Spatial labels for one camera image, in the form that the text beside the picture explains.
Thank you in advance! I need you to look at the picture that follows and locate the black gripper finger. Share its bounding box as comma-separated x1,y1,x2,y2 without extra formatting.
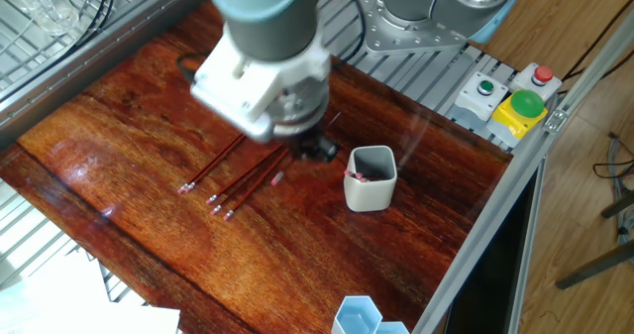
316,139,342,165

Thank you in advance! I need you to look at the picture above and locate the yellow box big green button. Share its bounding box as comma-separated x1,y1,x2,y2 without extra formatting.
486,89,550,149

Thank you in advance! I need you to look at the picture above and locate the grey box small green button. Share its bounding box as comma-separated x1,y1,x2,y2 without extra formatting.
451,70,510,130

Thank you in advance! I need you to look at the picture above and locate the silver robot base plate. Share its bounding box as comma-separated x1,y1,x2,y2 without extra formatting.
350,0,470,56

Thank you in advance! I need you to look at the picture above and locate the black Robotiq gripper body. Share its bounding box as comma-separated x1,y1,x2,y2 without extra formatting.
288,127,329,162

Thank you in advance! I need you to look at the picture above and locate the dark furniture leg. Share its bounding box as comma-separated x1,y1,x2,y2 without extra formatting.
600,190,634,220
554,238,634,290

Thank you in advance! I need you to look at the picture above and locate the white square ceramic pen holder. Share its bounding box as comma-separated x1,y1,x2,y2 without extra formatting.
343,145,399,213

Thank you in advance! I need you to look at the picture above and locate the clear plastic jar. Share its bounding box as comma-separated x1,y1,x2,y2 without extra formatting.
0,0,83,37

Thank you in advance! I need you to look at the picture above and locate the grey floor cable bundle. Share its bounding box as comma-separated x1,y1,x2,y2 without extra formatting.
591,133,634,236

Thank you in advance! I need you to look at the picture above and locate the grey box red button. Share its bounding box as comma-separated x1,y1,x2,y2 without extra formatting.
508,61,564,103

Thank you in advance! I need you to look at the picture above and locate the silver wrist sensor flange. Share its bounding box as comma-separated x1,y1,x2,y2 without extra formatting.
269,75,332,138

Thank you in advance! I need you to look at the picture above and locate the light blue hexagonal pen holder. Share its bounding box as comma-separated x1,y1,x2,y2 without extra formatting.
330,295,411,334

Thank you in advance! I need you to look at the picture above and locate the red-brown wooden board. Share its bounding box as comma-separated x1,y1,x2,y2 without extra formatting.
0,0,514,334

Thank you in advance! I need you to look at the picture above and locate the white paper sheet stack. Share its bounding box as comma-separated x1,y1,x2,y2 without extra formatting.
0,244,182,334

